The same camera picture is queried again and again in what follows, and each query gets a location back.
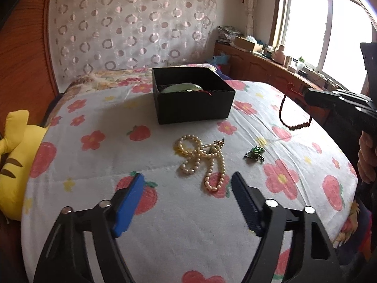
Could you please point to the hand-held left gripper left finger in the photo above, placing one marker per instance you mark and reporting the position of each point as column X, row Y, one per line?
column 129, row 206

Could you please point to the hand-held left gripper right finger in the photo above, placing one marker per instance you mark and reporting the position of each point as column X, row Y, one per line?
column 247, row 200

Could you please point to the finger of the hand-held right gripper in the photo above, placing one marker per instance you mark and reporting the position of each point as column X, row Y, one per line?
column 321, row 98

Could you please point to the black square box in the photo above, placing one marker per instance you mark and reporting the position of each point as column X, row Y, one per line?
column 194, row 109

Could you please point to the pale green jade bangle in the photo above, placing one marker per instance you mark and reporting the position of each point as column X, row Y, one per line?
column 179, row 87

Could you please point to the person's right hand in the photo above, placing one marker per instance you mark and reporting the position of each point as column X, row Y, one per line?
column 366, row 156

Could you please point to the white bottle green cap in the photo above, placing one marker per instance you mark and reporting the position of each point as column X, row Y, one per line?
column 301, row 63

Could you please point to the green frog brooch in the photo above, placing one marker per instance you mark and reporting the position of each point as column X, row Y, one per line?
column 254, row 154

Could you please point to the strawberry flower print sheet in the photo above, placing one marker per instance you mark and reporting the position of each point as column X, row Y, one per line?
column 162, row 241

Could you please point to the pink bottle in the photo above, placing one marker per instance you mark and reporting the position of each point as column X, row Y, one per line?
column 278, row 55

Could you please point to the gold stud earring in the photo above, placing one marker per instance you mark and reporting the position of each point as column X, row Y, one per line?
column 218, row 145

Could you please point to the long wooden cabinet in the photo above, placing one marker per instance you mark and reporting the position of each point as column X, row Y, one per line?
column 259, row 67

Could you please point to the cardboard box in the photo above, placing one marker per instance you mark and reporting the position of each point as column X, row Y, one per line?
column 246, row 44

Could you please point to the blue plastic bag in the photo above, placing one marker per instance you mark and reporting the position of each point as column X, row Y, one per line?
column 221, row 59

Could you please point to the stack of magazines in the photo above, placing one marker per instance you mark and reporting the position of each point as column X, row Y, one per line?
column 228, row 34

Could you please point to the beige window curtain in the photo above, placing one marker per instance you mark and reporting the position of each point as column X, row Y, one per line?
column 250, row 6

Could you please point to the yellow plush toy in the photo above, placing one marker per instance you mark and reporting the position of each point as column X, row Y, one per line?
column 14, row 165

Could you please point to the floral quilt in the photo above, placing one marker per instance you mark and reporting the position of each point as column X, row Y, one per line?
column 112, row 78

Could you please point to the circle pattern sheer curtain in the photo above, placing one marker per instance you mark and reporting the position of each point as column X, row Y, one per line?
column 132, row 26

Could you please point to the brown wooden wardrobe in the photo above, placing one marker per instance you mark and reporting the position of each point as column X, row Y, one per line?
column 26, row 59

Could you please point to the wooden frame window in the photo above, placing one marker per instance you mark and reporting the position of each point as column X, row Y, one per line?
column 312, row 20

